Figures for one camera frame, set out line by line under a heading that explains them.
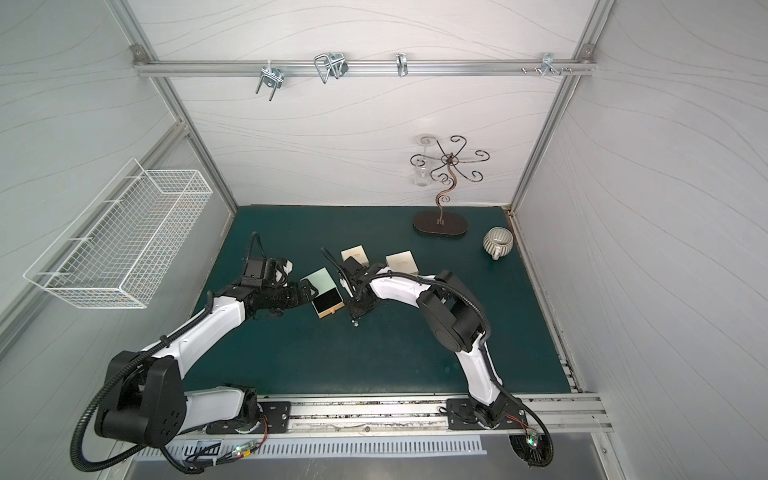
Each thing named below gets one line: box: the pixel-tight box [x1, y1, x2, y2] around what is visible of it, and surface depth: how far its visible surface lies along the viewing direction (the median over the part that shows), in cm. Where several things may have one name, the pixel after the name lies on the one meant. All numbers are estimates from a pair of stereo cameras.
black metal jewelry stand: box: [410, 136, 489, 236], surface depth 110 cm
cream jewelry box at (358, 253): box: [340, 244, 370, 268], surface depth 104 cm
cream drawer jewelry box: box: [385, 250, 419, 275], surface depth 103 cm
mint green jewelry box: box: [301, 267, 345, 319], surface depth 95 cm
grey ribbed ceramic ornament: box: [482, 226, 514, 261], surface depth 104 cm
